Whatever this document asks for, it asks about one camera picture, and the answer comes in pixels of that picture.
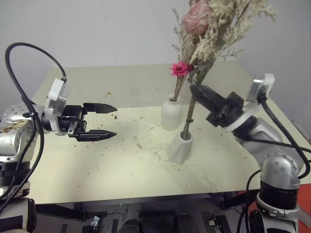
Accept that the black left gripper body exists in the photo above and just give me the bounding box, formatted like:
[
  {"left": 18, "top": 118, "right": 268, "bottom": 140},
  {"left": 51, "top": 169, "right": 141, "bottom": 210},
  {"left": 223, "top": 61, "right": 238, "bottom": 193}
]
[{"left": 57, "top": 104, "right": 88, "bottom": 138}]

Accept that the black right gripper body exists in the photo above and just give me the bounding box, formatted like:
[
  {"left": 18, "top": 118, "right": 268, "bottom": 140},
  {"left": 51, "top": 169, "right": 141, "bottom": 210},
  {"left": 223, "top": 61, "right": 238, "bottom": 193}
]
[{"left": 206, "top": 91, "right": 245, "bottom": 128}]

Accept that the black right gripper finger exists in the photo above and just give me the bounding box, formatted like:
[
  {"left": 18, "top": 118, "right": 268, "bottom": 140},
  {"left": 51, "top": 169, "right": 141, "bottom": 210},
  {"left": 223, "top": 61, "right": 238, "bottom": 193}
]
[
  {"left": 189, "top": 85, "right": 221, "bottom": 114},
  {"left": 198, "top": 84, "right": 228, "bottom": 105}
]

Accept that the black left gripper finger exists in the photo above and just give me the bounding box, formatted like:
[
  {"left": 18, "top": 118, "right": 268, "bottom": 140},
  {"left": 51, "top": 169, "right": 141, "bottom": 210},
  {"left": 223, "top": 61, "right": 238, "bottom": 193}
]
[
  {"left": 83, "top": 102, "right": 118, "bottom": 115},
  {"left": 74, "top": 129, "right": 118, "bottom": 143}
]

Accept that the large pink rose bouquet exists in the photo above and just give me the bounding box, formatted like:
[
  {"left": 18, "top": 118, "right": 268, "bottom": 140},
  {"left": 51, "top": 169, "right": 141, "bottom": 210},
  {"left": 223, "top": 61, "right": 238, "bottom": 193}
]
[{"left": 171, "top": 0, "right": 279, "bottom": 141}]

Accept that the small magenta flower bouquet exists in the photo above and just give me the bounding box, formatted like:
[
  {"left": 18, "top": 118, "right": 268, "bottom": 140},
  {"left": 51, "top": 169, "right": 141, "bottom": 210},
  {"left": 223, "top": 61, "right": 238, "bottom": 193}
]
[{"left": 169, "top": 61, "right": 195, "bottom": 102}]

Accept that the cream table cover sheet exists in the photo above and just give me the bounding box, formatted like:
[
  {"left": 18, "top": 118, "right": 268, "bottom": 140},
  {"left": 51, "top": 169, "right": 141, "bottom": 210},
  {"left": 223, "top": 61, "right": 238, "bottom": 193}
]
[{"left": 28, "top": 60, "right": 311, "bottom": 204}]

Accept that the round white bottle vase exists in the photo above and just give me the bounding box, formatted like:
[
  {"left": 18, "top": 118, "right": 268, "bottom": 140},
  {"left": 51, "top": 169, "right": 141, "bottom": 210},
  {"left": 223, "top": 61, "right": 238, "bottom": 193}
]
[{"left": 160, "top": 98, "right": 183, "bottom": 131}]

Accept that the faceted white vase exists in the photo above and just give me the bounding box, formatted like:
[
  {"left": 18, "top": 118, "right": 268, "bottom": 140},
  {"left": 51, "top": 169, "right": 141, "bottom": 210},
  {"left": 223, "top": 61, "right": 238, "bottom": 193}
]
[{"left": 166, "top": 131, "right": 194, "bottom": 166}]

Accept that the dark rounded shape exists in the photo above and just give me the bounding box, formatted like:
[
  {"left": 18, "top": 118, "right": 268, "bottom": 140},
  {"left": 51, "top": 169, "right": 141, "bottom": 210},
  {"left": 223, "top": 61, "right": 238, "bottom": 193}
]
[{"left": 118, "top": 218, "right": 143, "bottom": 233}]

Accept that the red object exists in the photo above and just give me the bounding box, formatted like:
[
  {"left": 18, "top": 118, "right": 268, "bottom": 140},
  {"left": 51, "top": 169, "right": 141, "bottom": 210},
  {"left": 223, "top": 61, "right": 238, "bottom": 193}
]
[{"left": 295, "top": 183, "right": 311, "bottom": 233}]

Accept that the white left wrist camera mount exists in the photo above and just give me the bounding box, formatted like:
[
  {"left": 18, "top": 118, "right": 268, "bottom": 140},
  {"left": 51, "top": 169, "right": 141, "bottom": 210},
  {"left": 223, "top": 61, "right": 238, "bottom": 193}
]
[{"left": 45, "top": 78, "right": 68, "bottom": 136}]

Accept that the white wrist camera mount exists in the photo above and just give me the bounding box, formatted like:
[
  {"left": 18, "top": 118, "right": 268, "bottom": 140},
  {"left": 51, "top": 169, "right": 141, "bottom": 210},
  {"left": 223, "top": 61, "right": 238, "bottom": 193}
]
[
  {"left": 223, "top": 73, "right": 276, "bottom": 133},
  {"left": 45, "top": 78, "right": 68, "bottom": 136}
]

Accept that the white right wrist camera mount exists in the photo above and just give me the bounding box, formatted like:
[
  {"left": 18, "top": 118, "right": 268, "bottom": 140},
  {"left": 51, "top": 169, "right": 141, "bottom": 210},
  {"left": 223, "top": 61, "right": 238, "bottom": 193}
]
[{"left": 223, "top": 73, "right": 276, "bottom": 133}]

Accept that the black table frame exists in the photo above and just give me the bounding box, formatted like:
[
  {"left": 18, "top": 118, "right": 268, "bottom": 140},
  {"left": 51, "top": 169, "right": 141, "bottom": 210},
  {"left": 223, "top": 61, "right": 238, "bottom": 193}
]
[{"left": 35, "top": 190, "right": 259, "bottom": 233}]

